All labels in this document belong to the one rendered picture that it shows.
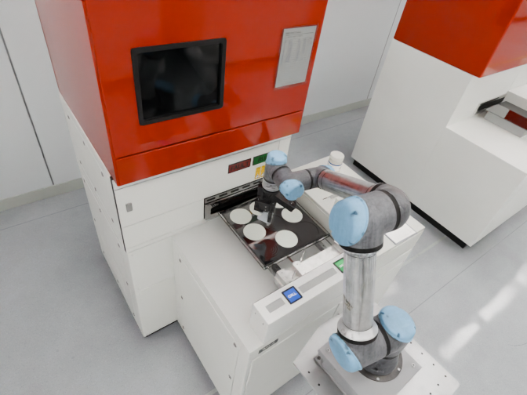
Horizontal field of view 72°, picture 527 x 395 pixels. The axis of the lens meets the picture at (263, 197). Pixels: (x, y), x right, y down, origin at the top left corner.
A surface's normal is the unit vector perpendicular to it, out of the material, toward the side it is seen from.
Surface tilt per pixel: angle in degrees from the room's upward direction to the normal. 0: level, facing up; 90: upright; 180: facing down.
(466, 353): 0
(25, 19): 90
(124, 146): 90
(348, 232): 84
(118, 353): 0
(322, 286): 0
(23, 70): 90
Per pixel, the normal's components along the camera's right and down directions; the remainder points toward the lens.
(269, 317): 0.12, -0.73
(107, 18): 0.58, 0.60
